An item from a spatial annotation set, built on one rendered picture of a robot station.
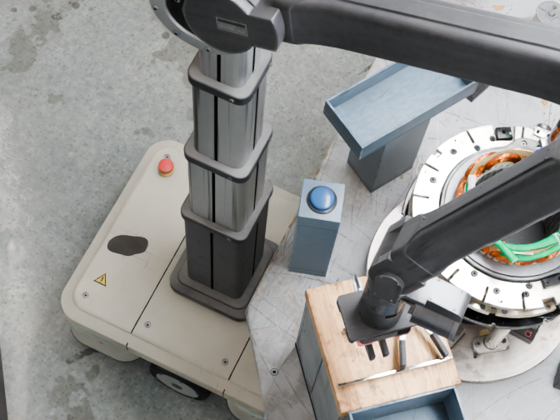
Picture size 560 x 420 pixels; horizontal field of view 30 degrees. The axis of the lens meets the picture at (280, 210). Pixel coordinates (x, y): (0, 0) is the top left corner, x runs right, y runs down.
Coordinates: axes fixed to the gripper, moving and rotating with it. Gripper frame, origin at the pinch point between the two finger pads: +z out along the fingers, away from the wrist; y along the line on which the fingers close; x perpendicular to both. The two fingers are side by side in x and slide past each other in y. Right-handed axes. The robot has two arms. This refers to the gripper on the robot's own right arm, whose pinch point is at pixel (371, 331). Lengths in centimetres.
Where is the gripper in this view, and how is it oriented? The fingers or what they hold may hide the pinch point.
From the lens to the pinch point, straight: 148.3
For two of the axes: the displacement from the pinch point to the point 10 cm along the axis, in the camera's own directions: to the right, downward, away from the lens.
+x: -2.7, -8.8, 4.0
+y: 9.6, -2.3, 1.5
